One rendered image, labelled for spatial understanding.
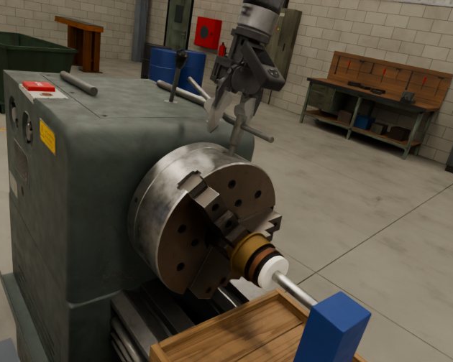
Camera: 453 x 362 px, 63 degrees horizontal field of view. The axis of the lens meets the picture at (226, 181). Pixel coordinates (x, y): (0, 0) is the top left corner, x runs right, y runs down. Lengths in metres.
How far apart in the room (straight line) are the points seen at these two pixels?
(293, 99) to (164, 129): 7.73
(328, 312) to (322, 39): 7.78
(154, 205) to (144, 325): 0.28
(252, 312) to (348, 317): 0.34
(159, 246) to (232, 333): 0.27
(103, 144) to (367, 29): 7.30
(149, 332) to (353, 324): 0.43
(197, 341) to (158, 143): 0.42
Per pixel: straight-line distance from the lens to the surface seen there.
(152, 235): 0.70
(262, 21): 0.75
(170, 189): 0.69
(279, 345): 0.85
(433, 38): 7.41
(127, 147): 0.76
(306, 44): 8.42
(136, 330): 0.86
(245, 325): 0.87
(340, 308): 0.63
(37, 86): 1.00
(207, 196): 0.66
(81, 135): 0.74
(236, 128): 0.74
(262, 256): 0.67
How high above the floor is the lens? 1.47
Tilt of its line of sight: 22 degrees down
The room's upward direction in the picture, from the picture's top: 11 degrees clockwise
